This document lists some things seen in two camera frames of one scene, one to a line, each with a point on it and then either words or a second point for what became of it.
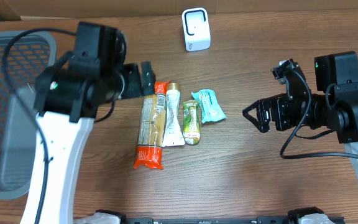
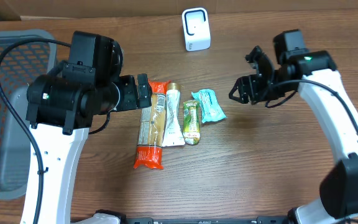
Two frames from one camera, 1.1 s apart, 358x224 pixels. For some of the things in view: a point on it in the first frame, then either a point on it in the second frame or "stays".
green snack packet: (191, 122) stays
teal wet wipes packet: (211, 110) stays
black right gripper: (262, 124) to (256, 95)
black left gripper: (130, 74) to (127, 86)
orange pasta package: (151, 129) stays
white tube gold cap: (174, 135) stays
